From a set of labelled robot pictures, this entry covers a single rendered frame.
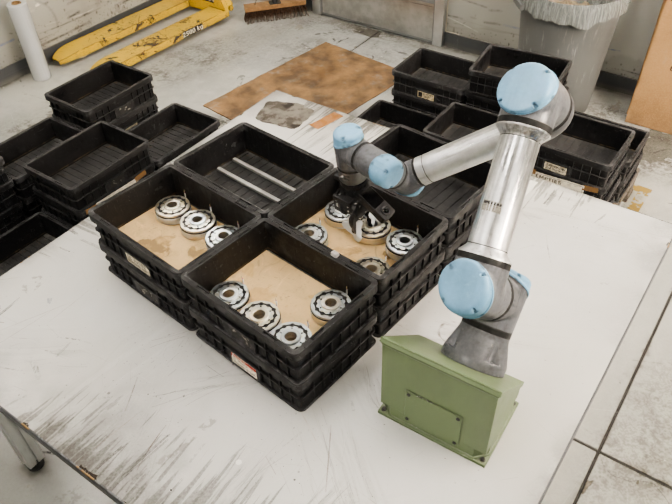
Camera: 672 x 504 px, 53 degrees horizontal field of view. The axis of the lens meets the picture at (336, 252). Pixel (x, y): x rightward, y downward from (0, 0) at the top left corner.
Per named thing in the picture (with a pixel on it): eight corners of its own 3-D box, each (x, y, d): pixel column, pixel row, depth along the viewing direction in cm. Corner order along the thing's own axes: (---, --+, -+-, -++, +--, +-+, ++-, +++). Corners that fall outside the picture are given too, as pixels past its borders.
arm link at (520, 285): (520, 335, 155) (543, 280, 154) (499, 331, 144) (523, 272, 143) (475, 315, 162) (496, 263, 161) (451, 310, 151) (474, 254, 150)
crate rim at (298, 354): (380, 288, 165) (380, 281, 163) (296, 364, 148) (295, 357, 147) (265, 222, 185) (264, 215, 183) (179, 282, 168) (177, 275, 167)
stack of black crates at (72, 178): (126, 203, 317) (100, 119, 287) (171, 225, 304) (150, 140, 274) (56, 251, 294) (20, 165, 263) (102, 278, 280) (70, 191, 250)
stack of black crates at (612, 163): (609, 218, 299) (637, 130, 269) (585, 257, 281) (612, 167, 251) (524, 188, 317) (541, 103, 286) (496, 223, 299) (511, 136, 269)
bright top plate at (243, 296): (257, 291, 172) (257, 290, 172) (231, 316, 166) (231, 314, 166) (227, 276, 176) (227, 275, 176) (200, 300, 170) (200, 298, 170)
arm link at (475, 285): (505, 329, 145) (580, 85, 144) (477, 324, 133) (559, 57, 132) (456, 313, 152) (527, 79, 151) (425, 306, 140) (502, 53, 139)
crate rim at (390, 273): (450, 226, 181) (451, 219, 179) (380, 288, 165) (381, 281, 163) (337, 171, 201) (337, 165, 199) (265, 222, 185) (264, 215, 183)
